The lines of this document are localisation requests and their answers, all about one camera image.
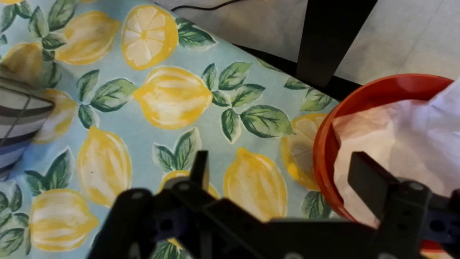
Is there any white paper napkin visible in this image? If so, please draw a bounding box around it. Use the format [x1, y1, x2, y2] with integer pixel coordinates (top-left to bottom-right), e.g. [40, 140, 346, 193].
[330, 78, 460, 230]

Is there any black floor cable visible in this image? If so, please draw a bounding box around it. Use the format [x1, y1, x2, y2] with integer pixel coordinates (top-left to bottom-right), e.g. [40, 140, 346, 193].
[168, 0, 242, 14]

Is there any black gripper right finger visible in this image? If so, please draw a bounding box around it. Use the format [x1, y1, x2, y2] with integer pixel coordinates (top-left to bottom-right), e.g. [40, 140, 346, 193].
[334, 150, 460, 259]

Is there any grey white striped holder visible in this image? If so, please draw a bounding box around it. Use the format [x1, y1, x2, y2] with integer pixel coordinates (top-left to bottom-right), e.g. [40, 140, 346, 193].
[0, 75, 55, 183]

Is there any lemon print tablecloth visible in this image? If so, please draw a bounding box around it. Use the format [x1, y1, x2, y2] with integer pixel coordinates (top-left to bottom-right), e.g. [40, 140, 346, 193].
[0, 0, 367, 259]

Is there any black stand pole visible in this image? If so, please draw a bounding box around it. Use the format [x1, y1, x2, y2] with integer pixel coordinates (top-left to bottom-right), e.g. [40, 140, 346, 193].
[294, 0, 379, 91]

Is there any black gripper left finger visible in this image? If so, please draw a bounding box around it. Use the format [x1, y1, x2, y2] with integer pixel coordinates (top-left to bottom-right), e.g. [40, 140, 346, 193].
[87, 150, 288, 259]

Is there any red bowl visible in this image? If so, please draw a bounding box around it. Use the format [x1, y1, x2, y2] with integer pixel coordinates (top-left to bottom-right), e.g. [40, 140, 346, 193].
[310, 72, 460, 255]

